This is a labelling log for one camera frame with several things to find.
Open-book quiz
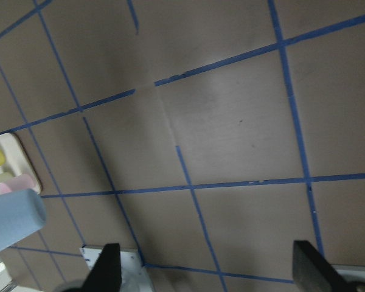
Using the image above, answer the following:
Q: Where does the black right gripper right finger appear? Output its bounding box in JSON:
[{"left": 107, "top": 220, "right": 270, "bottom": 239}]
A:
[{"left": 292, "top": 240, "right": 353, "bottom": 292}]

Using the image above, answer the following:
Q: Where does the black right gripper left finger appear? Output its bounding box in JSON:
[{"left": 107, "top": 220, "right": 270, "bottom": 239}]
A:
[{"left": 82, "top": 243, "right": 122, "bottom": 292}]

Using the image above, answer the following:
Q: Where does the light blue transferred cup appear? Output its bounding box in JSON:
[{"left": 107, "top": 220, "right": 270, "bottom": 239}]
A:
[{"left": 0, "top": 189, "right": 47, "bottom": 252}]

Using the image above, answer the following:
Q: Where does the pink plastic cup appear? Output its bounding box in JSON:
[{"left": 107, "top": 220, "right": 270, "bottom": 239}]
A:
[{"left": 0, "top": 174, "right": 35, "bottom": 194}]

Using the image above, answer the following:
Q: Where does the cream rectangular tray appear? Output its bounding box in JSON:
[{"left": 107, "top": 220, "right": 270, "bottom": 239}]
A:
[{"left": 0, "top": 133, "right": 42, "bottom": 194}]

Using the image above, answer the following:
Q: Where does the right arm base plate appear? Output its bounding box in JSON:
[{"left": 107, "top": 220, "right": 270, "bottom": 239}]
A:
[{"left": 333, "top": 265, "right": 365, "bottom": 291}]

